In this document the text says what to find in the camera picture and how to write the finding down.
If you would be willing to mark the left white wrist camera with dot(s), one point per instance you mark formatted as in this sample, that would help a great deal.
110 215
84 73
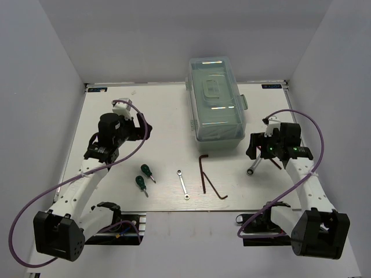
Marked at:
122 108

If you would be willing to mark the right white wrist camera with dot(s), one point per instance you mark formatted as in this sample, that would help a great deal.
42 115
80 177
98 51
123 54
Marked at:
272 123

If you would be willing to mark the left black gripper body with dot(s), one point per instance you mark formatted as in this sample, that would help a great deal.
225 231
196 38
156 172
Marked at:
128 130

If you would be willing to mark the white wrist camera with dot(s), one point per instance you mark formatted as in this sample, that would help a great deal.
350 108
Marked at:
122 108
272 123

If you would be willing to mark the small silver wrench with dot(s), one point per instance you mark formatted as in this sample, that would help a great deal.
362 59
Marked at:
186 195

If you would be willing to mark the green plastic toolbox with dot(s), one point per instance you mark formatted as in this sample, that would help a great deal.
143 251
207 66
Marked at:
218 108

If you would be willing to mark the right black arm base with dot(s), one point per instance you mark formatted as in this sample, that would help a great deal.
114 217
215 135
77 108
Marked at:
262 224

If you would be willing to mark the green stubby screwdriver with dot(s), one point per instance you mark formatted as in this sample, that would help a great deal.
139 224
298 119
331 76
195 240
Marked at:
141 184
147 171

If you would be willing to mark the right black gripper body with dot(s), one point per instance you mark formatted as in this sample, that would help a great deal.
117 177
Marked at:
269 145

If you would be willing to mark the large silver ratchet wrench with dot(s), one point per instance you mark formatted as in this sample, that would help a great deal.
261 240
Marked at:
252 168

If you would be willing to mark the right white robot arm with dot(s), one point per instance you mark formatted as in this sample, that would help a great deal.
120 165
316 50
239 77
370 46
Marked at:
319 230

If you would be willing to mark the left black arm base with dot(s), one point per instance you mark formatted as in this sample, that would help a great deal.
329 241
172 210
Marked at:
117 228

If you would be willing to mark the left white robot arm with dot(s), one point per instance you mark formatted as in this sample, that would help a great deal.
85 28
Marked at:
63 230

